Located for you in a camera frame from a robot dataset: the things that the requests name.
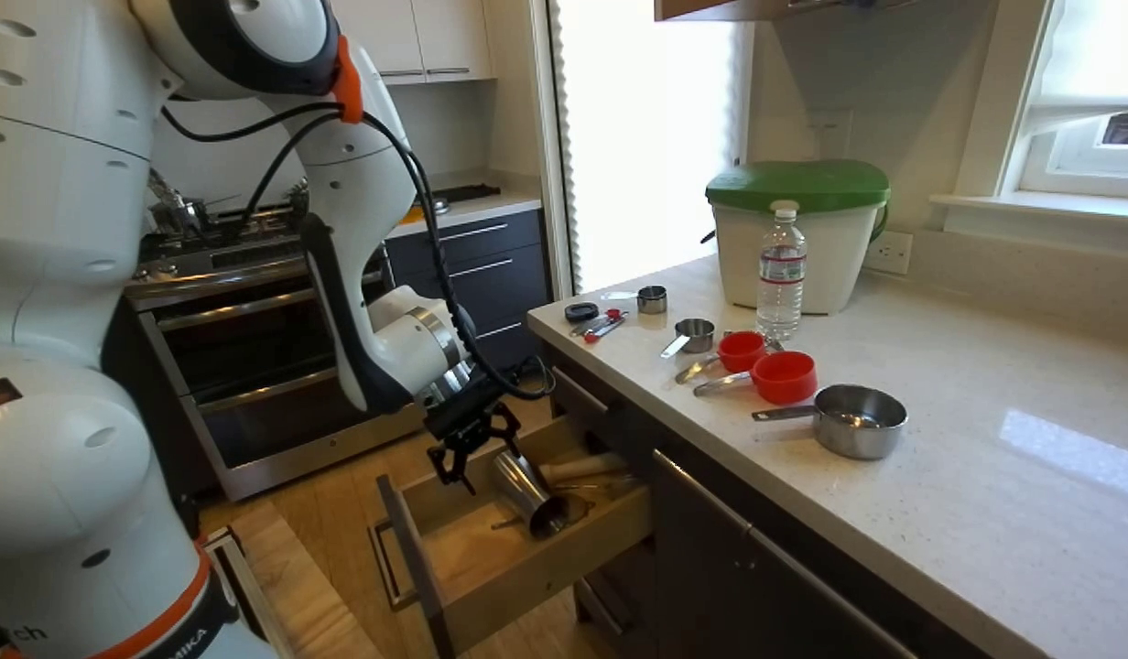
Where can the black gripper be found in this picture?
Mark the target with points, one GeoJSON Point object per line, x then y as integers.
{"type": "Point", "coordinates": [464, 425]}

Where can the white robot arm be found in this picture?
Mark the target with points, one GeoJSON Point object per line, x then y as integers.
{"type": "Point", "coordinates": [92, 555]}

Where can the open wooden drawer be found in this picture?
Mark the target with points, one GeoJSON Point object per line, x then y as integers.
{"type": "Point", "coordinates": [465, 555]}

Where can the wooden rolling pin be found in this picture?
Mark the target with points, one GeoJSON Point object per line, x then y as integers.
{"type": "Point", "coordinates": [582, 467]}

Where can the black round lid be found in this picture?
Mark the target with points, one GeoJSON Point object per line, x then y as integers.
{"type": "Point", "coordinates": [580, 311]}

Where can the tiny steel measuring cup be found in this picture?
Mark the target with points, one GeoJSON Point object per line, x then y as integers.
{"type": "Point", "coordinates": [652, 301]}

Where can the small steel measuring cup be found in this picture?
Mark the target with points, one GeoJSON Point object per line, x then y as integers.
{"type": "Point", "coordinates": [691, 338]}

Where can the dark kitchen cabinet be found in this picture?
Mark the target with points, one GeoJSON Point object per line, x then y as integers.
{"type": "Point", "coordinates": [728, 572]}

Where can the stainless steel oven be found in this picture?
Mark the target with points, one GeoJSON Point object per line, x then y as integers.
{"type": "Point", "coordinates": [227, 358]}

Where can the small red measuring cup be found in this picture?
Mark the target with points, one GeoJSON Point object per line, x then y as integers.
{"type": "Point", "coordinates": [733, 351]}

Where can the large red measuring cup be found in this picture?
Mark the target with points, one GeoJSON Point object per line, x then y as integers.
{"type": "Point", "coordinates": [778, 378]}

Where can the clear plastic water bottle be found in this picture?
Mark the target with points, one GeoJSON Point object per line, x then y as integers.
{"type": "Point", "coordinates": [780, 272]}

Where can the large steel measuring cup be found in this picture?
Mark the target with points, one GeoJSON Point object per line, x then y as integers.
{"type": "Point", "coordinates": [851, 419]}

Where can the white bin green lid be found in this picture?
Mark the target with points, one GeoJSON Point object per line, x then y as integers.
{"type": "Point", "coordinates": [838, 211]}

